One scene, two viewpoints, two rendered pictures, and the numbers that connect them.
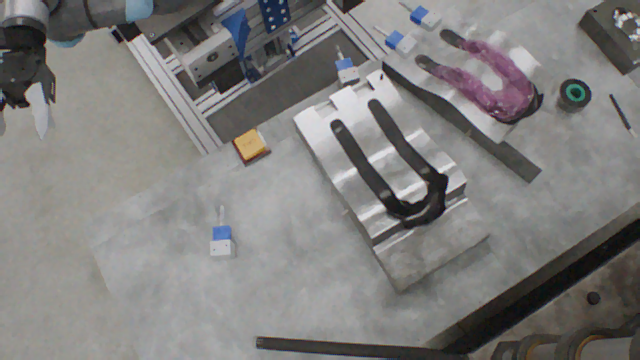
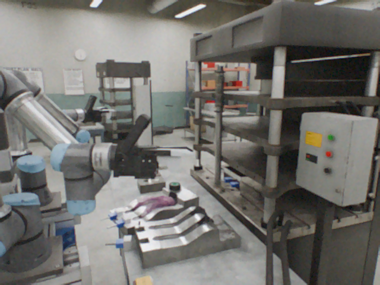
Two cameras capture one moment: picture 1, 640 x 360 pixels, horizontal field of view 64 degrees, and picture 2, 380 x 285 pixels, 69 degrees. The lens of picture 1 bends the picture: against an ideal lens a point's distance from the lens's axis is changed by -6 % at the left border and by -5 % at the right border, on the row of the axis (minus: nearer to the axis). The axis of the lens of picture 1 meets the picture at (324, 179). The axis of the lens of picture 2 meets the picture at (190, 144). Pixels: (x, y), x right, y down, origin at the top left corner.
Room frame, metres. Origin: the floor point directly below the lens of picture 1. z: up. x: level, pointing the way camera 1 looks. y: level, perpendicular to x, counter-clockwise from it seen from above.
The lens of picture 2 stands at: (0.38, 1.14, 1.63)
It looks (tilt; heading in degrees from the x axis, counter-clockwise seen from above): 13 degrees down; 270
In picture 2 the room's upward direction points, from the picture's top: straight up
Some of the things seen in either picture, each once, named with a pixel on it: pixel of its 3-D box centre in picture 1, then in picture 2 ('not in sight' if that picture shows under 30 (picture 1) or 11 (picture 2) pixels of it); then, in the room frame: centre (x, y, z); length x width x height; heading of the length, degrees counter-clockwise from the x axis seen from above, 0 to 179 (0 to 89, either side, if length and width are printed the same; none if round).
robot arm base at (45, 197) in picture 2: not in sight; (35, 192); (1.16, -0.15, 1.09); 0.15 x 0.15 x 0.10
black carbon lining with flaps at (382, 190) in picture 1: (391, 160); (183, 222); (0.42, -0.16, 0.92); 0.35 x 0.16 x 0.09; 20
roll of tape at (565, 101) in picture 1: (573, 95); (174, 186); (0.49, -0.64, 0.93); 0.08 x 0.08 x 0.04
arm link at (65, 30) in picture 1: (64, 16); (82, 190); (0.68, 0.42, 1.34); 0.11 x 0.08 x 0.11; 90
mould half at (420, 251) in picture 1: (389, 174); (186, 231); (0.40, -0.16, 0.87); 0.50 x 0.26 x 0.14; 20
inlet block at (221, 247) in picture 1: (222, 231); not in sight; (0.36, 0.27, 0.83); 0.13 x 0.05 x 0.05; 174
